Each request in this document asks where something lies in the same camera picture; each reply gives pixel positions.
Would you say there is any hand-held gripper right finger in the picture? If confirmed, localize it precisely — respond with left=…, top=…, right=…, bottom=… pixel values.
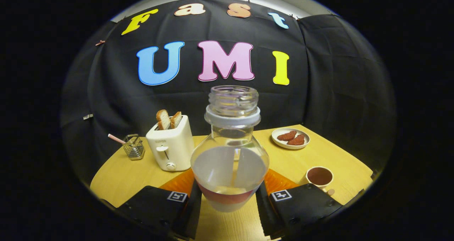
left=255, top=168, right=344, bottom=240

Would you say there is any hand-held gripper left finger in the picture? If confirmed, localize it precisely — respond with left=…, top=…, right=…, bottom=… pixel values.
left=101, top=168, right=202, bottom=240

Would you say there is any clear juice bottle red label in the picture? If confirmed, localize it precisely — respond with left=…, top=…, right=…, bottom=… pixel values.
left=190, top=85, right=270, bottom=213

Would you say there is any beige cup pink inside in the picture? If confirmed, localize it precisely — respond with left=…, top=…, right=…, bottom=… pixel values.
left=300, top=166, right=336, bottom=196

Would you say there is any white toaster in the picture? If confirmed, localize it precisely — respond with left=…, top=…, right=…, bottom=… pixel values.
left=146, top=115, right=195, bottom=172

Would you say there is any white oval plate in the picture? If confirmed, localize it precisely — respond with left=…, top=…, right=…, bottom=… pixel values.
left=271, top=128, right=311, bottom=150

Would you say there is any wooden table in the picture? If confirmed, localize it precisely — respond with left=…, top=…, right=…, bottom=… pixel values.
left=90, top=124, right=373, bottom=241

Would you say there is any metal wire holder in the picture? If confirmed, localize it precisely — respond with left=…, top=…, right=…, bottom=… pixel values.
left=122, top=134, right=145, bottom=161

